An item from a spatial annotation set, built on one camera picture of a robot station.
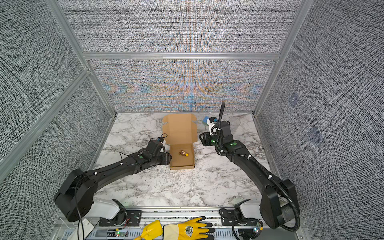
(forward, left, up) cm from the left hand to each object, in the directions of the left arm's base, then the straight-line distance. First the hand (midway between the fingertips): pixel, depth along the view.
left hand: (169, 157), depth 88 cm
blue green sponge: (+33, -25, -4) cm, 42 cm away
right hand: (+6, -19, +13) cm, 24 cm away
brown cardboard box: (+20, -7, 0) cm, 21 cm away
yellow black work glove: (-35, -12, -4) cm, 37 cm away
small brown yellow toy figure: (+6, -8, -4) cm, 11 cm away
